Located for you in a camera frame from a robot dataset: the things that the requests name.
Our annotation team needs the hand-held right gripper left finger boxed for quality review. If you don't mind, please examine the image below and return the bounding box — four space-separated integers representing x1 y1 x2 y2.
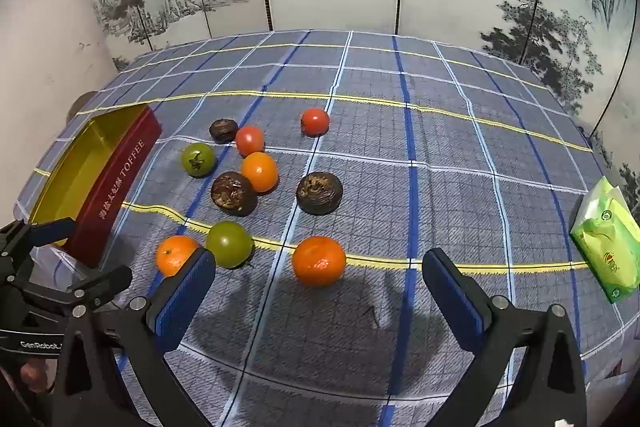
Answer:
52 248 217 427

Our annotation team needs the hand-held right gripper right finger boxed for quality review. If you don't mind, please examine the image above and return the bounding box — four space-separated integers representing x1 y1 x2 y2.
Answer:
422 248 588 427

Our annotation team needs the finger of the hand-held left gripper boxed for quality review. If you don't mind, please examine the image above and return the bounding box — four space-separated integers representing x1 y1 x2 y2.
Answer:
7 266 134 313
0 217 76 268

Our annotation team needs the orange mandarin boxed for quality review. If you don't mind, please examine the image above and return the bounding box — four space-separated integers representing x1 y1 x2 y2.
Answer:
291 236 347 288
241 152 279 194
155 235 201 278

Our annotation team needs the green tomato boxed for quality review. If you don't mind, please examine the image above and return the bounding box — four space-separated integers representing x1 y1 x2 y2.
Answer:
205 221 255 269
181 143 217 178

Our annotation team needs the red tin box gold inside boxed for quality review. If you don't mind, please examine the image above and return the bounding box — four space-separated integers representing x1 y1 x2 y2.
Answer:
27 103 163 269

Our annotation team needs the red tomato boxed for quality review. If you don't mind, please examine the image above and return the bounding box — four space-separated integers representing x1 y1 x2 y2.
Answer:
300 108 331 137
235 126 266 158

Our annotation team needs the small dark wrinkled passion fruit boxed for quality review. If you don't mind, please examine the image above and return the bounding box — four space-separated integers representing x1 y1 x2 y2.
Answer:
208 119 239 144

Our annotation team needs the person's left hand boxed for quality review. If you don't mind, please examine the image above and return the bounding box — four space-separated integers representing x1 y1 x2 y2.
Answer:
20 357 48 393

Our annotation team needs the blue plaid tablecloth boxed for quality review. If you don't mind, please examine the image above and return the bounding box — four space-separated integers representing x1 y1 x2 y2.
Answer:
15 30 636 427

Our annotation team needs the grey round stone disc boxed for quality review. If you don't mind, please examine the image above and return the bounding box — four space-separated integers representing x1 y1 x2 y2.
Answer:
66 92 101 128

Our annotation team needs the green tissue packet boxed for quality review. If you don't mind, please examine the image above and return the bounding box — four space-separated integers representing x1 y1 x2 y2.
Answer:
570 176 640 305

